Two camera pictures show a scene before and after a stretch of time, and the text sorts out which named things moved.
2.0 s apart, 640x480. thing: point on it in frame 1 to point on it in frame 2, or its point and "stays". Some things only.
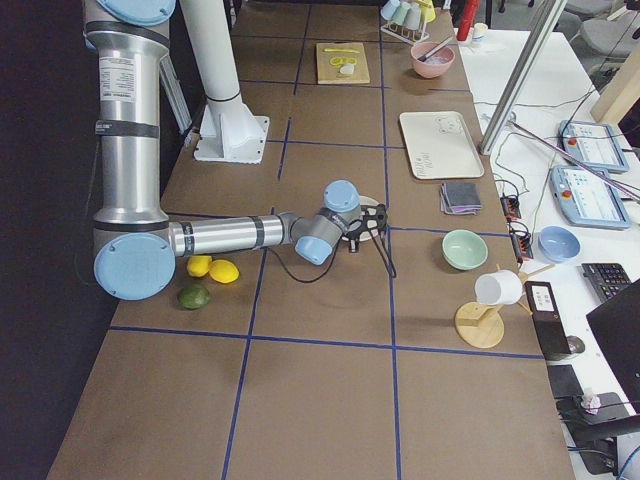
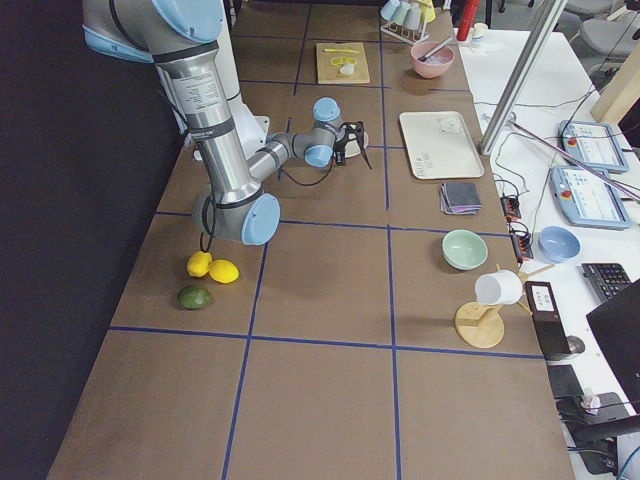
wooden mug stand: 482,325 stays
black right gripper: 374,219 to 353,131
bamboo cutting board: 331,74 stays
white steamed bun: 347,69 stays
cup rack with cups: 407,19 stays
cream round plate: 364,201 to 353,147
